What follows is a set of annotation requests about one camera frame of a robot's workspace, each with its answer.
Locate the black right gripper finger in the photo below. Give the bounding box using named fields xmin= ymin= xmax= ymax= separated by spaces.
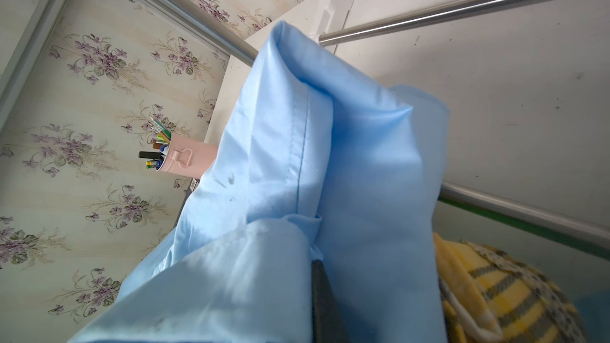
xmin=311 ymin=260 xmax=349 ymax=343

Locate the light blue shirt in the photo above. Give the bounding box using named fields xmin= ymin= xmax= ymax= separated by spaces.
xmin=74 ymin=22 xmax=450 ymax=342

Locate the yellow plaid shirt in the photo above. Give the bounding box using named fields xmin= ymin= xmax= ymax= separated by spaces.
xmin=433 ymin=233 xmax=589 ymax=342

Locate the pink pen cup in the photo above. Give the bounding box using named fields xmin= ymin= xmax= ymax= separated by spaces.
xmin=138 ymin=118 xmax=219 ymax=179

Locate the green perforated plastic basket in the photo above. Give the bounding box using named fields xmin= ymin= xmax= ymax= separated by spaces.
xmin=438 ymin=197 xmax=609 ymax=260

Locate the metal clothes rack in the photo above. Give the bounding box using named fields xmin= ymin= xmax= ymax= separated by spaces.
xmin=307 ymin=0 xmax=610 ymax=249

